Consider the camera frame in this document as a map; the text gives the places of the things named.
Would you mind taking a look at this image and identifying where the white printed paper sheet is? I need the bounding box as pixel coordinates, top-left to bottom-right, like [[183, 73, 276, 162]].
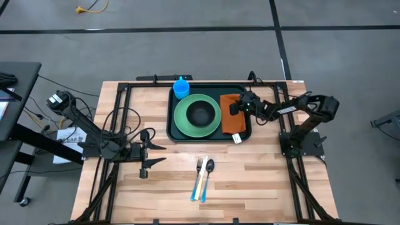
[[52, 126, 93, 165]]

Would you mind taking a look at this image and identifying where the green plate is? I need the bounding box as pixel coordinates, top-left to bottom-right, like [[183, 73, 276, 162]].
[[173, 93, 223, 138]]

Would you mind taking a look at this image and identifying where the yellow extension cable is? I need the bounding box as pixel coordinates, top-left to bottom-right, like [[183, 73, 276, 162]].
[[75, 0, 109, 14]]

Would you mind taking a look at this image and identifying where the black desk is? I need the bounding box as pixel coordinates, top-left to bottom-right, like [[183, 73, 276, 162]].
[[0, 61, 85, 204]]

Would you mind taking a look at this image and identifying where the spoon with blue handle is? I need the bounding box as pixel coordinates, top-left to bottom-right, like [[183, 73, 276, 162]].
[[200, 159, 216, 203]]

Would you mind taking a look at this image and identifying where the knife with cream handle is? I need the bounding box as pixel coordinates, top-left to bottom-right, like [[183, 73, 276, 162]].
[[194, 155, 209, 201]]

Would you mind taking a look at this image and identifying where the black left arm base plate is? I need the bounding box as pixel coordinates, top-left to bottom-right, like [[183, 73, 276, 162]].
[[77, 133, 128, 159]]

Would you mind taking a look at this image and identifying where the black item on desk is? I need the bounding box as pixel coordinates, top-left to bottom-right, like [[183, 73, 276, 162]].
[[0, 72, 18, 89]]

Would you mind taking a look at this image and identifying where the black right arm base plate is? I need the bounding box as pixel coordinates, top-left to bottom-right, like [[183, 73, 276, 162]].
[[279, 131, 326, 157]]

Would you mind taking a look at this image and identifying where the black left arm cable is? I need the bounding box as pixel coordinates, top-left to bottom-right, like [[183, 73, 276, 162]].
[[101, 107, 157, 148]]

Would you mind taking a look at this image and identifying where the orange cloth napkin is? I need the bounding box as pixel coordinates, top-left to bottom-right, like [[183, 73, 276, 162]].
[[219, 93, 247, 144]]

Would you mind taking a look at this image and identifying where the black bowl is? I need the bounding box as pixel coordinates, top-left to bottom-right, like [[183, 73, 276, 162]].
[[186, 100, 216, 128]]

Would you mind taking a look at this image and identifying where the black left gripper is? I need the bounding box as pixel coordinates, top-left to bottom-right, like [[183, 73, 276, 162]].
[[129, 129, 168, 180]]

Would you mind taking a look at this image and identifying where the black metal table frame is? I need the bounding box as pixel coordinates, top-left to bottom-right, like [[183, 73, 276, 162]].
[[71, 79, 341, 225]]

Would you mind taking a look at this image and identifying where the black bar at table edge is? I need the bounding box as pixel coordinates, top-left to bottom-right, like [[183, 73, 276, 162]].
[[135, 74, 194, 81]]

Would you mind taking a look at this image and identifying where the grey floor stand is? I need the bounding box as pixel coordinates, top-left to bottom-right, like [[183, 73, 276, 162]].
[[370, 109, 400, 129]]

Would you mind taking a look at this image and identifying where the dark green plastic tray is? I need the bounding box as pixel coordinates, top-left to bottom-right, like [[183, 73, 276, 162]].
[[166, 83, 253, 143]]

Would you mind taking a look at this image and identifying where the black floor cable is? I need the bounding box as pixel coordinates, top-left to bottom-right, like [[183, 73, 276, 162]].
[[37, 74, 100, 98]]

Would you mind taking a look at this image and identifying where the blue plastic cup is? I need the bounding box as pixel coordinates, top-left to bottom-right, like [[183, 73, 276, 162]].
[[172, 76, 191, 100]]

